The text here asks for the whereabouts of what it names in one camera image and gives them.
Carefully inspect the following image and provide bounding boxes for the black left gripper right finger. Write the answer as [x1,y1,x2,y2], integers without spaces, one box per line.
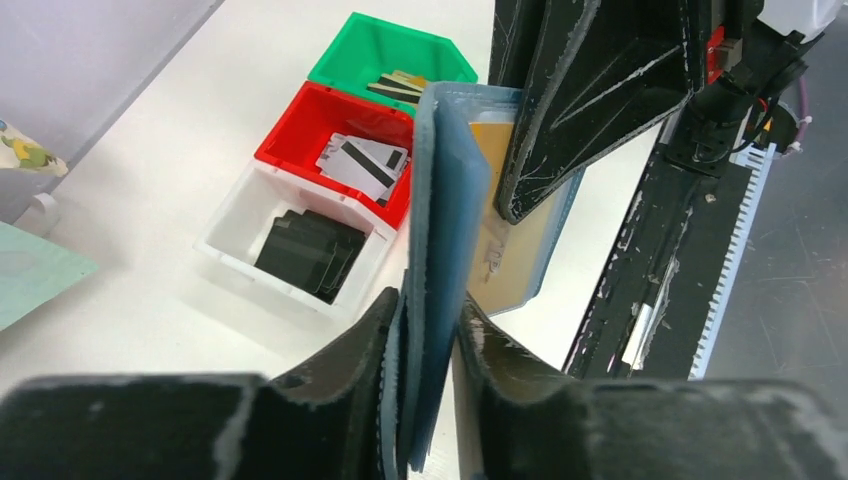
[453,298,847,479]

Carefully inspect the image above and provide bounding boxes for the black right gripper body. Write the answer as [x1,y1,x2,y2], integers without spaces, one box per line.
[688,0,765,93]

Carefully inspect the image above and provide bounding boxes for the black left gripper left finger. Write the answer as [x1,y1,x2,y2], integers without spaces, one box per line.
[1,287,399,479]

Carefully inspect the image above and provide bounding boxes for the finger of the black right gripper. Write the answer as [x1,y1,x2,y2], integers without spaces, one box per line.
[487,0,546,87]
[496,0,693,224]

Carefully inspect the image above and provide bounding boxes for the blue leather card holder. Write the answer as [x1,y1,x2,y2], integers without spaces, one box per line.
[376,81,580,479]

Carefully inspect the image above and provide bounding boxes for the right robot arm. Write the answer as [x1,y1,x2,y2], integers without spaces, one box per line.
[488,1,842,224]

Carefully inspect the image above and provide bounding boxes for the gold cards in green bin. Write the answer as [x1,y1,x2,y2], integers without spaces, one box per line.
[366,70,429,105]

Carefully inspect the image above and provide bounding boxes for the black VIP cards stack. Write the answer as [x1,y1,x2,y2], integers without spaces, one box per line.
[254,210,366,304]

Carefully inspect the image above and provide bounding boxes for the gold card in holder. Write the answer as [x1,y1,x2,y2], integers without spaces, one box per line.
[467,122,568,315]

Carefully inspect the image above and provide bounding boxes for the white magnetic stripe cards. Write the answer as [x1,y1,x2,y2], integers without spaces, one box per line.
[316,133,409,206]

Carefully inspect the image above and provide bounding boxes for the green plastic bin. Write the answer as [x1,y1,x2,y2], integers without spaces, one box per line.
[308,12,478,116]

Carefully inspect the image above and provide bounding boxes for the white plastic bin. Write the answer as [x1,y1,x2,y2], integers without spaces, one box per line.
[195,160,397,320]

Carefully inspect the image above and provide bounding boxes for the red plastic bin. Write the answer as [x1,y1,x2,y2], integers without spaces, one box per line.
[254,81,413,229]

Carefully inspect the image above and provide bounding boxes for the mint cartoon cloth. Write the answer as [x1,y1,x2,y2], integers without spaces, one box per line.
[1,222,97,329]

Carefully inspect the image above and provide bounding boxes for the white clothes rack stand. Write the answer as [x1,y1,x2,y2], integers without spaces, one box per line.
[14,193,61,238]

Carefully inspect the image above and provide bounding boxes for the yellow patterned child shirt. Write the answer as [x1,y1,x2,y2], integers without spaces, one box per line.
[1,120,69,177]

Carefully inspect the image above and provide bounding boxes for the white toothed cable duct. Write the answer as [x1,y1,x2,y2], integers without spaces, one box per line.
[688,143,779,380]

